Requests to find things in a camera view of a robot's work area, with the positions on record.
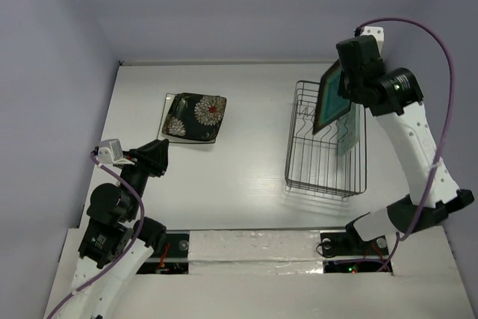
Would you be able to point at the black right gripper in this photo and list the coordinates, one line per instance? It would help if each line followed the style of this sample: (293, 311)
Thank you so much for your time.
(346, 85)

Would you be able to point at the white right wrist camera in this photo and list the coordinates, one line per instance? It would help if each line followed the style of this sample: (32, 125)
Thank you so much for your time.
(375, 31)

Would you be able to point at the white square plate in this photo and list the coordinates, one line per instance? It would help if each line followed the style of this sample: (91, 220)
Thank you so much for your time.
(168, 101)

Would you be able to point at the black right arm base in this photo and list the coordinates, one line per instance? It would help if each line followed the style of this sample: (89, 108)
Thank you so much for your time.
(347, 242)

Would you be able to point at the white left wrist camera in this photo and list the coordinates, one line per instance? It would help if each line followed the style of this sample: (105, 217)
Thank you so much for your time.
(109, 152)

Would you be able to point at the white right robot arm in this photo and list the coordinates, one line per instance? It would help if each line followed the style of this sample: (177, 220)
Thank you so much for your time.
(395, 99)

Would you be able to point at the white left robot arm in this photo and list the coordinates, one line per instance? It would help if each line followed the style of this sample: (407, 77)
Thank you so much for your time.
(119, 237)

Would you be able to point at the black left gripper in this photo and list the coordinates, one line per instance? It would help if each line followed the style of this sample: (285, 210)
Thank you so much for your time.
(156, 162)

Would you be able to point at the black floral square plate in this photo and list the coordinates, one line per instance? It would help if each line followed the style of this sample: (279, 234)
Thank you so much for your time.
(176, 128)

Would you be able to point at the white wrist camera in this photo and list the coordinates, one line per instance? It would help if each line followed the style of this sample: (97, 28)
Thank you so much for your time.
(109, 152)
(375, 31)

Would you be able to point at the metal wire dish rack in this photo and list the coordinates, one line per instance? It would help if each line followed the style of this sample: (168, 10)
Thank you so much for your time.
(312, 163)

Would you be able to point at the pale green glass plate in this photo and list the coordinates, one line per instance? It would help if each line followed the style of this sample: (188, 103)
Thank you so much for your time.
(349, 130)

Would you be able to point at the white foam front block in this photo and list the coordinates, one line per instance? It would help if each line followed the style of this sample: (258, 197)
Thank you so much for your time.
(254, 252)

